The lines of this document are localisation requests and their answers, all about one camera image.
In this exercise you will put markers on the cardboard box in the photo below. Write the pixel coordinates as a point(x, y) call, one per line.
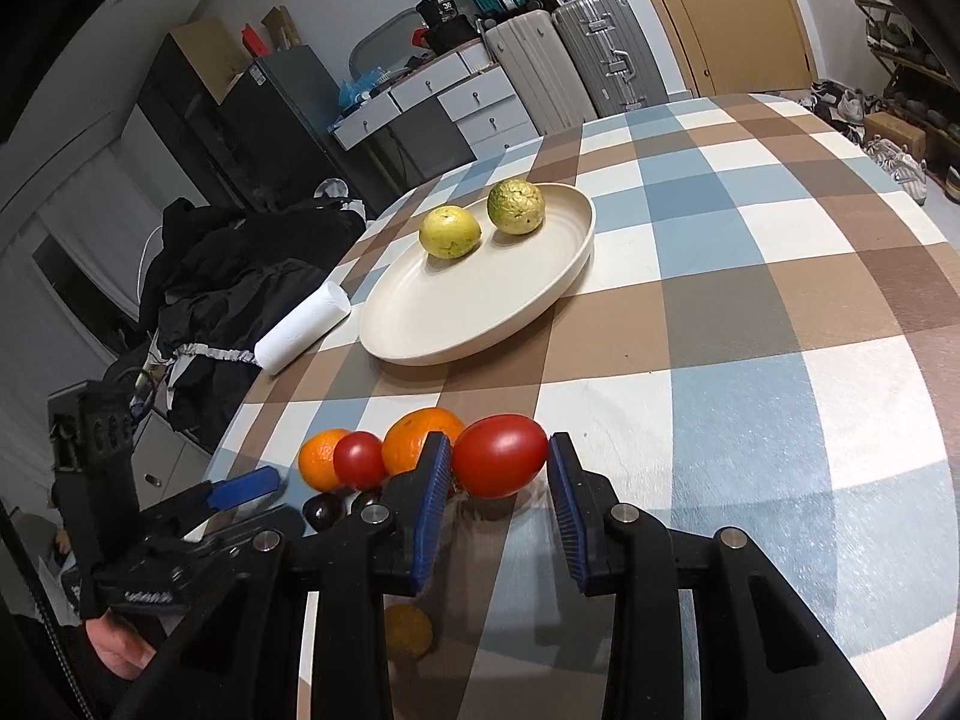
point(908, 136)

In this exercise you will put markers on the white drawer desk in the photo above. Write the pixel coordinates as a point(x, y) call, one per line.
point(456, 109)

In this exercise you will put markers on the wooden door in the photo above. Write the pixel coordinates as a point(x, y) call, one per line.
point(738, 46)

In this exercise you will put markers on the pile of black clothes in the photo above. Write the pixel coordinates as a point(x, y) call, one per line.
point(222, 279)

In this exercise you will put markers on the large orange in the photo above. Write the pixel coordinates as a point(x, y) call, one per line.
point(401, 448)

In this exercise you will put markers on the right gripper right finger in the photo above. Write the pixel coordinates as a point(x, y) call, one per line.
point(581, 500)

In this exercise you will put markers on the white paper towel roll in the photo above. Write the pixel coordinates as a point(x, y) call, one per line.
point(312, 318)

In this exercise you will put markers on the yellow guava fruit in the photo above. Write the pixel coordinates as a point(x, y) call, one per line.
point(449, 233)

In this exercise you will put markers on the person's left hand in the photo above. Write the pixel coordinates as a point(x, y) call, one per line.
point(123, 650)

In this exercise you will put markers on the brown kiwi fruit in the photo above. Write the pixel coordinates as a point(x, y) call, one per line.
point(409, 632)

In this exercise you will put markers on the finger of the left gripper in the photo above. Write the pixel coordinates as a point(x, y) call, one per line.
point(233, 492)

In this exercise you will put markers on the checkered tablecloth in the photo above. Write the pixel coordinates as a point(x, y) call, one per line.
point(766, 336)

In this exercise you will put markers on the beige ribbed suitcase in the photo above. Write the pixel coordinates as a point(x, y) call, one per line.
point(533, 55)

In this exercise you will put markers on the dark plum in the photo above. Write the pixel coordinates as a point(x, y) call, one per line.
point(362, 500)
point(323, 511)

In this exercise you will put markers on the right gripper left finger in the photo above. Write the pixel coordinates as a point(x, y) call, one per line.
point(416, 500)

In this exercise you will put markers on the large red tomato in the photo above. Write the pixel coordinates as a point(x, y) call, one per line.
point(496, 456)

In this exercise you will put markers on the small red tomato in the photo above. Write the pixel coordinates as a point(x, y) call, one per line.
point(358, 461)

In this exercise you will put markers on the dark grey cabinet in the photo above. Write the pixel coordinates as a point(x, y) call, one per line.
point(251, 132)

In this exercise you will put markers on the small orange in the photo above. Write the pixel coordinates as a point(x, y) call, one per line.
point(316, 461)

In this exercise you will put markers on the silver aluminium suitcase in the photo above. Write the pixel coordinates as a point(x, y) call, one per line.
point(608, 48)

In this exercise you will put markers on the wooden shoe rack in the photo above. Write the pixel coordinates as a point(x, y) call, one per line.
point(921, 39)

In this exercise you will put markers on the green bumpy fruit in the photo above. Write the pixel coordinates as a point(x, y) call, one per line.
point(516, 207)

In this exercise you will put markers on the cream round plate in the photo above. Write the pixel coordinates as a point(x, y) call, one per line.
point(423, 311)

